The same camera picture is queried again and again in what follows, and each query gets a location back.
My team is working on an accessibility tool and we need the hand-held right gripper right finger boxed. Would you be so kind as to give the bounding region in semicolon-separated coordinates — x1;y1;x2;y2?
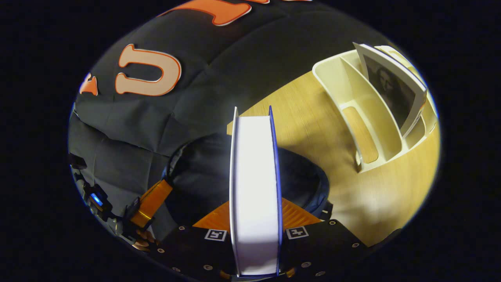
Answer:
281;198;368;279

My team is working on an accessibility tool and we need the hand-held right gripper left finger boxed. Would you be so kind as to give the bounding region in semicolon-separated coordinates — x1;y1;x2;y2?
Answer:
151;201;231;279

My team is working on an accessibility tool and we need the blue schoolbag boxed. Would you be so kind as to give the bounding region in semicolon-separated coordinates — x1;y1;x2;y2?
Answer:
162;133;333;231

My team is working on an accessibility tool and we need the blue spine book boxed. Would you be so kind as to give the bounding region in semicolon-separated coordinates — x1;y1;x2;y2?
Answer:
229;105;283;278

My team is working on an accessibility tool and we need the white bookshelf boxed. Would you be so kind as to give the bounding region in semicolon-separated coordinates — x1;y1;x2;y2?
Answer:
312;45;438;174

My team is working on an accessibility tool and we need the grey portrait cover book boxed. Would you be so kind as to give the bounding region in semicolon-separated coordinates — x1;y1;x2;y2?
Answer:
353;42;428;138

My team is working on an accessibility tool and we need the black backdrop cloth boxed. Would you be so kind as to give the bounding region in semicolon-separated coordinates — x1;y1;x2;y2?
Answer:
68;0;392;243

